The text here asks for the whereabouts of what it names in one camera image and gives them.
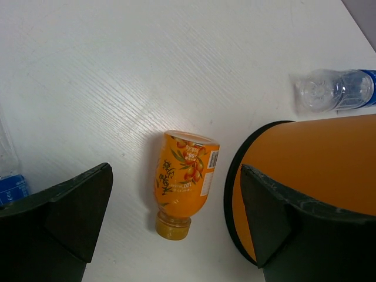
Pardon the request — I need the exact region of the clear pepsi bottle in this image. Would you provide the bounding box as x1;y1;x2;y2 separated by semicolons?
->
290;69;375;113

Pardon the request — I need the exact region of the small orange juice bottle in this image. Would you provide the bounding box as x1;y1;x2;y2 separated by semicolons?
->
154;130;220;240

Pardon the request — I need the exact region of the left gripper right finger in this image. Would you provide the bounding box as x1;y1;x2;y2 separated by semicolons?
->
240;165;375;281

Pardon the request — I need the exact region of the water bottle blue label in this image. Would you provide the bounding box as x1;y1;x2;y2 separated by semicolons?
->
0;108;32;206

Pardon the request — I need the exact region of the orange cylindrical bin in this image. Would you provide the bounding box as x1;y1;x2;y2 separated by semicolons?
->
224;115;375;263

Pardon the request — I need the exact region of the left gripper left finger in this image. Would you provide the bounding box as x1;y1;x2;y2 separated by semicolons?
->
1;163;113;281

